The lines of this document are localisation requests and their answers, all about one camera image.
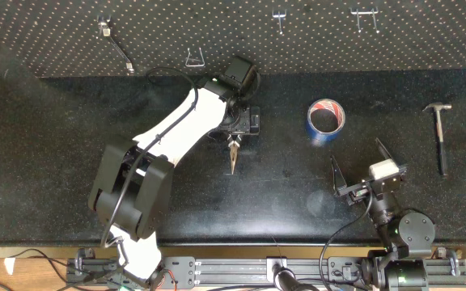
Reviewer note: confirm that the mounting rail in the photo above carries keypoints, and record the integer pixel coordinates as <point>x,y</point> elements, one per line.
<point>225,271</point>

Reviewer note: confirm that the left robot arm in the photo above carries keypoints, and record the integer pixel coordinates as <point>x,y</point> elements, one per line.
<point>184,125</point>

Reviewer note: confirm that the pliers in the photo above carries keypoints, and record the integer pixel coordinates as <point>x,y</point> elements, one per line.
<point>233,157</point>

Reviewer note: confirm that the roll of blue tape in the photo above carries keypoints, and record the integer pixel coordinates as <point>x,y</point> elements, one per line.
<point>318,135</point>

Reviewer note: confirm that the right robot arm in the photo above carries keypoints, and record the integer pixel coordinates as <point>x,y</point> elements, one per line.
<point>413,232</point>

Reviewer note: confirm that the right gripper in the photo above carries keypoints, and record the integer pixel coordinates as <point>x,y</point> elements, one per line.
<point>386,185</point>

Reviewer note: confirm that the white tape piece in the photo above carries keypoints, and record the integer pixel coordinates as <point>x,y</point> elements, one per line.
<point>9,264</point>

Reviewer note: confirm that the metal hook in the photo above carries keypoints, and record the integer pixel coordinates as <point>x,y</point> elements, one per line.
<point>364,12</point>
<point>195,64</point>
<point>103,19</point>
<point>279,17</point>

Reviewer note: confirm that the black pegboard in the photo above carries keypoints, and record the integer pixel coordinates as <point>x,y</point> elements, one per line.
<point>318,44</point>

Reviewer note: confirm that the wrench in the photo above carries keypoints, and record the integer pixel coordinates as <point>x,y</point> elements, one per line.
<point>116,46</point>

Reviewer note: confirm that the hammer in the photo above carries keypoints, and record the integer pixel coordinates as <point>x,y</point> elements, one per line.
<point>439,125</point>

